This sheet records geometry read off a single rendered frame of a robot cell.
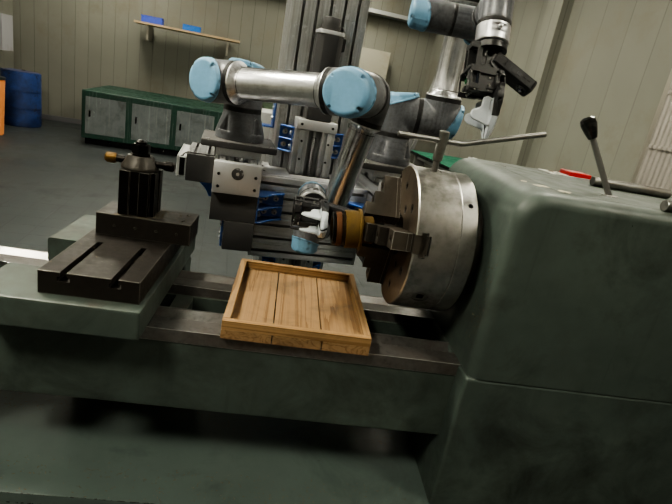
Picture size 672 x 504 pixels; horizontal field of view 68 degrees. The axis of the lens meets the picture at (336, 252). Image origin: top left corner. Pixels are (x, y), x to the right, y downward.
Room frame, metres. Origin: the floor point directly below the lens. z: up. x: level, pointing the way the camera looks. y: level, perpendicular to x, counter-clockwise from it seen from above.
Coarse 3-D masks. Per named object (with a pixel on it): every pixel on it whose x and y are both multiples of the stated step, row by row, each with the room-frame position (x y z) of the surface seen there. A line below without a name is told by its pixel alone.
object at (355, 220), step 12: (336, 216) 1.06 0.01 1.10; (348, 216) 1.06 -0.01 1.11; (360, 216) 1.06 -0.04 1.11; (372, 216) 1.09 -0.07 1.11; (336, 228) 1.04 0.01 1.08; (348, 228) 1.04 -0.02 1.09; (360, 228) 1.04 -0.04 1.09; (336, 240) 1.04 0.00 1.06; (348, 240) 1.04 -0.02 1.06; (360, 240) 1.04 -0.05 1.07
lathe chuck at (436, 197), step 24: (408, 168) 1.12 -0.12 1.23; (408, 192) 1.08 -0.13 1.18; (432, 192) 1.00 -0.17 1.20; (456, 192) 1.02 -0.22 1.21; (408, 216) 1.03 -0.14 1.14; (432, 216) 0.97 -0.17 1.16; (456, 216) 0.98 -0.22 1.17; (432, 240) 0.95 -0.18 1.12; (456, 240) 0.96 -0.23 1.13; (408, 264) 0.95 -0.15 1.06; (432, 264) 0.94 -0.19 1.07; (384, 288) 1.10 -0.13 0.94; (408, 288) 0.96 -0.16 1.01; (432, 288) 0.96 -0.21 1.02
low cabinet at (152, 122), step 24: (96, 96) 7.00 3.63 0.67; (120, 96) 7.08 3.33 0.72; (144, 96) 7.65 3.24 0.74; (168, 96) 8.52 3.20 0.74; (96, 120) 7.00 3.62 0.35; (120, 120) 7.08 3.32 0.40; (144, 120) 7.16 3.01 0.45; (168, 120) 7.24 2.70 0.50; (192, 120) 7.33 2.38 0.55; (216, 120) 7.42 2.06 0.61; (96, 144) 7.04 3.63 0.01; (120, 144) 7.12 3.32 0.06; (168, 144) 7.25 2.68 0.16
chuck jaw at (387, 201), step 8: (392, 176) 1.16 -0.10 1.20; (400, 176) 1.19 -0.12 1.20; (384, 184) 1.15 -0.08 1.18; (392, 184) 1.15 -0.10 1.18; (400, 184) 1.16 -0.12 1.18; (376, 192) 1.13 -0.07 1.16; (384, 192) 1.13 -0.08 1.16; (392, 192) 1.14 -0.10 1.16; (400, 192) 1.14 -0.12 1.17; (376, 200) 1.12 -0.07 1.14; (384, 200) 1.12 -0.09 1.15; (392, 200) 1.12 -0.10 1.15; (400, 200) 1.13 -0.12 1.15; (368, 208) 1.10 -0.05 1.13; (376, 208) 1.10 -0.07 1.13; (384, 208) 1.11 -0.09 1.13; (392, 208) 1.11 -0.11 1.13; (376, 216) 1.10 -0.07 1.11; (384, 216) 1.10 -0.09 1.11; (392, 216) 1.10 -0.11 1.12; (400, 216) 1.10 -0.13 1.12; (392, 224) 1.13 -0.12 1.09; (400, 224) 1.14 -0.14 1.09
